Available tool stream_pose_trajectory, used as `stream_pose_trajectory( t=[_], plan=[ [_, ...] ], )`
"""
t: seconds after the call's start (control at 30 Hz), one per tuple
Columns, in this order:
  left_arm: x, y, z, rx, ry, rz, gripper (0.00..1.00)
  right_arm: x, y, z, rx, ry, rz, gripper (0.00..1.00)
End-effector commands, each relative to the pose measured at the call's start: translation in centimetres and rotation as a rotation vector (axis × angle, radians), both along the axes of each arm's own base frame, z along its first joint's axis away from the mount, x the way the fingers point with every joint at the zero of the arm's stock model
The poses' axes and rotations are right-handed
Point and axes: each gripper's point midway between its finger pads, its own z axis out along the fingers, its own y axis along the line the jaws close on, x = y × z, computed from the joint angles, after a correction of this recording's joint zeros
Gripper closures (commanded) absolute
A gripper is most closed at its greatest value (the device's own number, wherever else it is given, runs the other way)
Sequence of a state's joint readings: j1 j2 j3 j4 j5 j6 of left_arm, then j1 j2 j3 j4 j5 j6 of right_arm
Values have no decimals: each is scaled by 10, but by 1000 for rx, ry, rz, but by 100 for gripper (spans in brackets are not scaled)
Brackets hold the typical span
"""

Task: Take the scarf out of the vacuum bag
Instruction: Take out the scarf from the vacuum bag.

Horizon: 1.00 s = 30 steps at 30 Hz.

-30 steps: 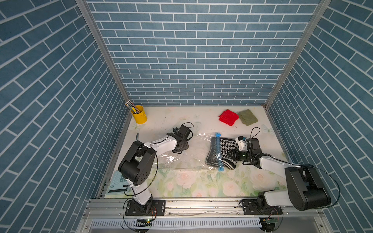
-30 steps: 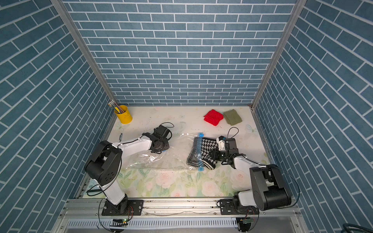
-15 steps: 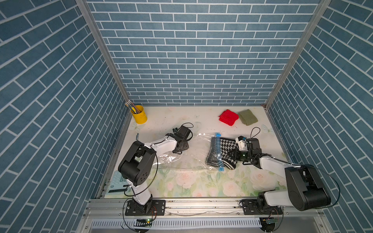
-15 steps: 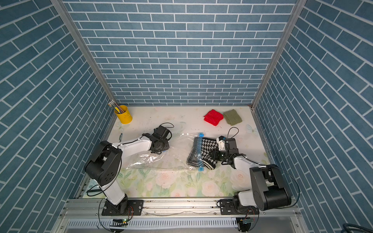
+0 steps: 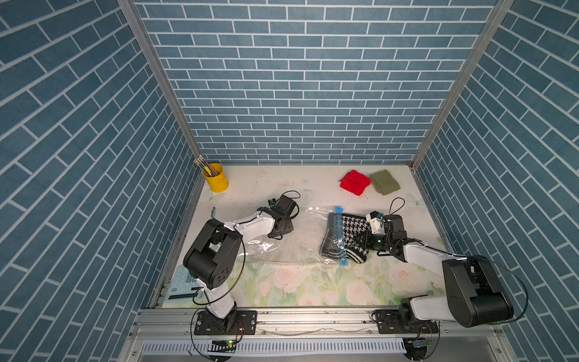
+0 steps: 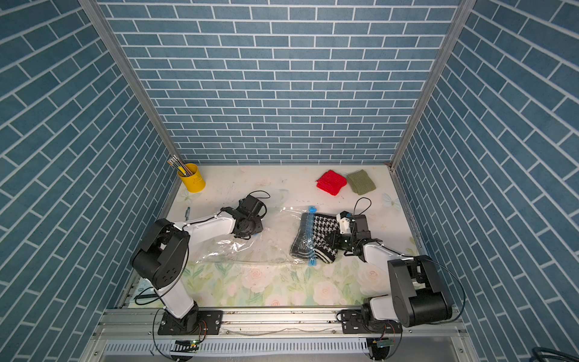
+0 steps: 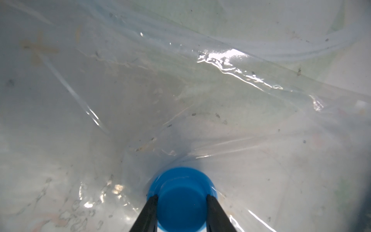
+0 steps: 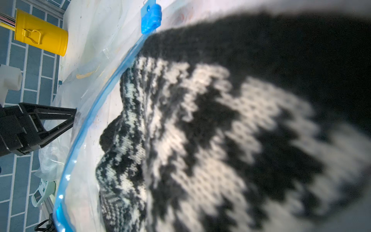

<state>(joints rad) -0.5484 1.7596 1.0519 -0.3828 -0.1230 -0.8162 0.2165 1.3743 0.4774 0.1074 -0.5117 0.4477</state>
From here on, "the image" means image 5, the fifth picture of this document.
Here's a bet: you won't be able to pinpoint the houndstooth black white scarf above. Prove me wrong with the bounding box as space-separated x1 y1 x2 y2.
320 213 370 264

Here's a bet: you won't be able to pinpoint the clear plastic vacuum bag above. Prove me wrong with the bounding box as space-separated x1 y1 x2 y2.
246 206 348 265

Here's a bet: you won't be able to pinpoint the olive green knitted scarf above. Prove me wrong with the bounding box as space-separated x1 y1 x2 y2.
369 170 400 195

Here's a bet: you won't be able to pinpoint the red knitted scarf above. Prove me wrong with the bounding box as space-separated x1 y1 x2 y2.
340 170 371 196

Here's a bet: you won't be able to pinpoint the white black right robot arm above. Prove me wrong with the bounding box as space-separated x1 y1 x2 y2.
366 211 514 331

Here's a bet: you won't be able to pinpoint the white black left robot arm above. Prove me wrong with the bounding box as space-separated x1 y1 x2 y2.
182 193 301 322

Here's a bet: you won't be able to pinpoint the yellow pencil cup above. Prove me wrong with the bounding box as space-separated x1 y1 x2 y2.
203 164 229 193

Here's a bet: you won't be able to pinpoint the pencils in cup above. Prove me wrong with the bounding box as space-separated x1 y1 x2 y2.
195 155 215 177

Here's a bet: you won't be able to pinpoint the light green calculator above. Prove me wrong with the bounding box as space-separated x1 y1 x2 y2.
165 265 201 303

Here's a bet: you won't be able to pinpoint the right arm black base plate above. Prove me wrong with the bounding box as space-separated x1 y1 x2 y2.
370 309 440 335

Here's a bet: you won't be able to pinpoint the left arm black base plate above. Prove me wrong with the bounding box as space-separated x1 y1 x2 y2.
193 309 257 336

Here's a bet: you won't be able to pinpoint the aluminium front rail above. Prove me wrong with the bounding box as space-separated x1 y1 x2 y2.
119 307 516 361

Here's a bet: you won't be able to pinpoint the aluminium corner post left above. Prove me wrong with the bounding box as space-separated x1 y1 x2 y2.
118 0 201 158

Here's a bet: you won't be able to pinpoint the aluminium corner post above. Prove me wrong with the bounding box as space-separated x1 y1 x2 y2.
118 0 201 158
410 0 514 173

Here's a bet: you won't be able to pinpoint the aluminium corner post right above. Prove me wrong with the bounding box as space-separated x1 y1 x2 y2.
410 0 514 173

